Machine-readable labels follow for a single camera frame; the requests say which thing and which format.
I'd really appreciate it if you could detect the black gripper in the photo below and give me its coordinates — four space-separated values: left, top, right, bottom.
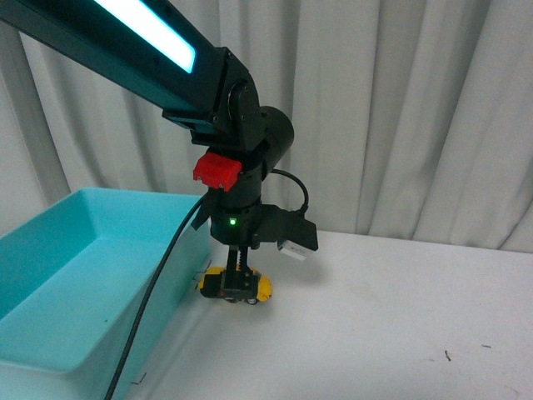
211 204 318 299

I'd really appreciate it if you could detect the yellow beetle toy car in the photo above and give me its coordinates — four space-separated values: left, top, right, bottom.
197 267 272 305

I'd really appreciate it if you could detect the red clip on wrist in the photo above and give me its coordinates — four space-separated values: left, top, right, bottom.
192 151 242 193

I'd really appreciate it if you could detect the turquoise plastic storage bin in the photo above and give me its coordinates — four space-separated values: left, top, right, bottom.
1 187 210 399

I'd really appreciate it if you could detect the grey pleated curtain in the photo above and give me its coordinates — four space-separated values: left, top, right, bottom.
1 1 532 252

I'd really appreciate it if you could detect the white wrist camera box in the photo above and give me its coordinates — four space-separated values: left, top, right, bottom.
277 240 314 261

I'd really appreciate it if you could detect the black cable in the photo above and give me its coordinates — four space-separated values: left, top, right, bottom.
102 168 310 400

